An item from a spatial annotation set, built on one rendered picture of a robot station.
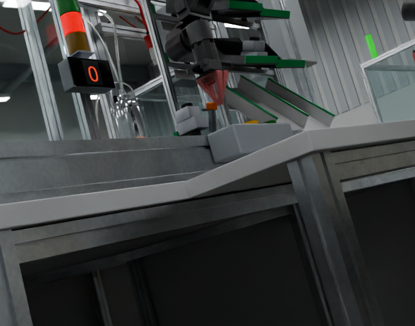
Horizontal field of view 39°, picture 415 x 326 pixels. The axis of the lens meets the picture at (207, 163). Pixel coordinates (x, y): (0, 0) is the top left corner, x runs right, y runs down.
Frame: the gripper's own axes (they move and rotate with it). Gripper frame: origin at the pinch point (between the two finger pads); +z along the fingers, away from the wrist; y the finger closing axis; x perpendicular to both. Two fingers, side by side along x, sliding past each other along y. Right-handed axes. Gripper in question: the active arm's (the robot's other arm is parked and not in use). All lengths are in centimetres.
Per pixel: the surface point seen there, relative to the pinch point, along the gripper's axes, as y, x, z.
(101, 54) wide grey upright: -80, -115, -70
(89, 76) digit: 20.4, -18.6, -13.2
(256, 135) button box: 12.8, 15.3, 13.4
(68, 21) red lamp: 21.3, -19.9, -27.5
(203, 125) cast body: 0.3, -6.4, 3.7
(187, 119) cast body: 2.3, -9.0, 1.1
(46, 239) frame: 65, 14, 25
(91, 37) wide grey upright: -76, -115, -79
